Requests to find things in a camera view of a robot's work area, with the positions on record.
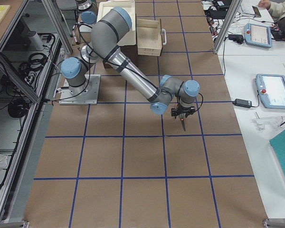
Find aluminium frame post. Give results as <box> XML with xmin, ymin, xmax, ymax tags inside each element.
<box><xmin>213</xmin><ymin>0</ymin><xmax>242</xmax><ymax>54</ymax></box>

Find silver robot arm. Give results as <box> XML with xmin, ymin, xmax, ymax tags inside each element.
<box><xmin>61</xmin><ymin>7</ymin><xmax>200</xmax><ymax>117</ymax></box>
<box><xmin>76</xmin><ymin>0</ymin><xmax>98</xmax><ymax>25</ymax></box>

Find black power adapter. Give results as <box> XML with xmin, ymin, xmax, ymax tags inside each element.
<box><xmin>232</xmin><ymin>98</ymin><xmax>252</xmax><ymax>108</ymax></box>

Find clear acrylic part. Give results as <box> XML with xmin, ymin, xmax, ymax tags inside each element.
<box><xmin>252</xmin><ymin>112</ymin><xmax>285</xmax><ymax>131</ymax></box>

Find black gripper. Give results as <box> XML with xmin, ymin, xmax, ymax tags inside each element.
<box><xmin>171</xmin><ymin>106</ymin><xmax>195</xmax><ymax>118</ymax></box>

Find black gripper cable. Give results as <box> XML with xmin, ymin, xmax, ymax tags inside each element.
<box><xmin>73</xmin><ymin>21</ymin><xmax>204</xmax><ymax>114</ymax></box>

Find blue teach pendant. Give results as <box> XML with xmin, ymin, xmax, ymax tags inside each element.
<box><xmin>255</xmin><ymin>74</ymin><xmax>285</xmax><ymax>109</ymax></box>
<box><xmin>244</xmin><ymin>23</ymin><xmax>272</xmax><ymax>48</ymax></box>

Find black power brick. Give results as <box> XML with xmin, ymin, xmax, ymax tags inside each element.
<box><xmin>228</xmin><ymin>34</ymin><xmax>244</xmax><ymax>44</ymax></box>

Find white plastic tray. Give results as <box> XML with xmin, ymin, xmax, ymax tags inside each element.
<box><xmin>97</xmin><ymin>0</ymin><xmax>136</xmax><ymax>46</ymax></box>

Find seated person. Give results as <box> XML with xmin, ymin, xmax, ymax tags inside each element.
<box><xmin>258</xmin><ymin>0</ymin><xmax>285</xmax><ymax>38</ymax></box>

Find wooden drawer with white handle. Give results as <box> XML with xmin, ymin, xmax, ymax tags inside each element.
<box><xmin>136</xmin><ymin>19</ymin><xmax>167</xmax><ymax>57</ymax></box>

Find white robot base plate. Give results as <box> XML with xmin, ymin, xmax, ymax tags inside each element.
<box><xmin>59</xmin><ymin>74</ymin><xmax>101</xmax><ymax>105</ymax></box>

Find orange grey scissors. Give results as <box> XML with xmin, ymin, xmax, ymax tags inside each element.
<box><xmin>180</xmin><ymin>117</ymin><xmax>186</xmax><ymax>131</ymax></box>

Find blue teach pendant far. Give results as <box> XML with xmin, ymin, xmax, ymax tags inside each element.
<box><xmin>244</xmin><ymin>23</ymin><xmax>272</xmax><ymax>48</ymax></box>

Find blue teach pendant near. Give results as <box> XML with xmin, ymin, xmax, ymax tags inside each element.
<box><xmin>255</xmin><ymin>74</ymin><xmax>285</xmax><ymax>109</ymax></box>

